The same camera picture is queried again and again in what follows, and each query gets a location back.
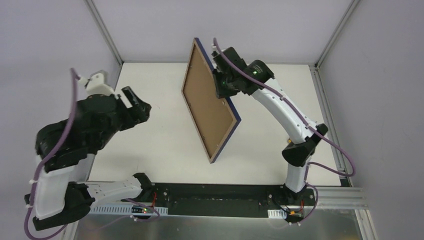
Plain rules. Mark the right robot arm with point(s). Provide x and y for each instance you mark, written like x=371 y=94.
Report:
x=304 y=134

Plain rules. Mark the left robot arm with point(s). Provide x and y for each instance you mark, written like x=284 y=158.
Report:
x=97 y=114

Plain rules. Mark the blue wooden picture frame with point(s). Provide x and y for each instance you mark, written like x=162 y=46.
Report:
x=215 y=119

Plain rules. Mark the white cable duct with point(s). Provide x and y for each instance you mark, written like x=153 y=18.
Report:
x=276 y=214
x=123 y=209

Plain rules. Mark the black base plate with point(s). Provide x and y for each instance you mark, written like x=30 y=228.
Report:
x=223 y=200

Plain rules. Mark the right white cable duct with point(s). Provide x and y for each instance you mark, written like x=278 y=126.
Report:
x=276 y=214

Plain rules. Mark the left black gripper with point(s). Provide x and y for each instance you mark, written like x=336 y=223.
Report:
x=125 y=108

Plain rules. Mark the left white cable duct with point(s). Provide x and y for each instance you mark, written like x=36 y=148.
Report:
x=123 y=209

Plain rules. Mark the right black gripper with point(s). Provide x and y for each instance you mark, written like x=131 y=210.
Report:
x=219 y=84

